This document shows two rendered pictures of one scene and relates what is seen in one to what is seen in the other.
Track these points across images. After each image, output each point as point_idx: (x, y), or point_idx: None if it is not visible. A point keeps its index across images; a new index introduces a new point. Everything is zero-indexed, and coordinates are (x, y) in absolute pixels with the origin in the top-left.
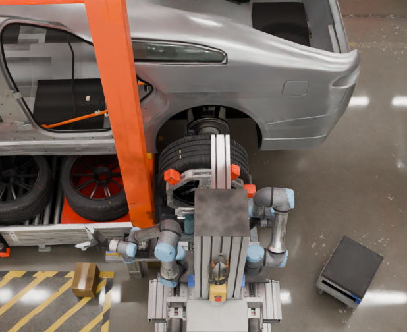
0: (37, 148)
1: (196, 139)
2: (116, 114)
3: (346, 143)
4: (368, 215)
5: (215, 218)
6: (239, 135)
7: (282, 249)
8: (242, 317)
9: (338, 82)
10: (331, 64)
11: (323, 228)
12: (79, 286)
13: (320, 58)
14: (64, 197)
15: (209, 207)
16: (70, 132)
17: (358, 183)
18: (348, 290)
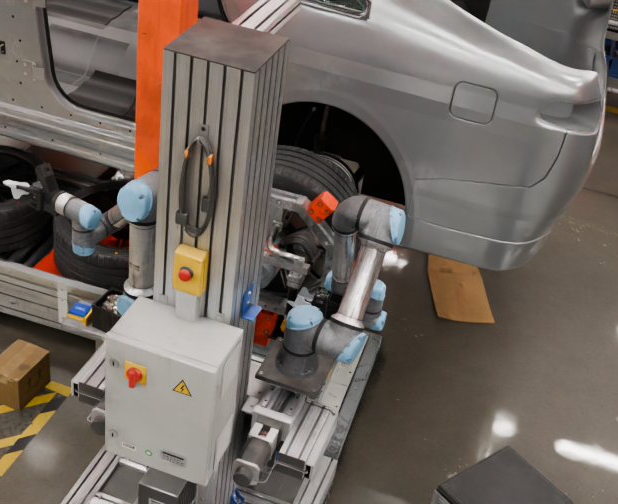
0: (41, 127)
1: (284, 149)
2: None
3: (577, 356)
4: (578, 467)
5: (213, 44)
6: (389, 288)
7: (356, 323)
8: (220, 346)
9: (553, 121)
10: (542, 70)
11: (481, 457)
12: (1, 369)
13: (525, 56)
14: (52, 248)
15: (211, 34)
16: (98, 111)
17: (577, 417)
18: None
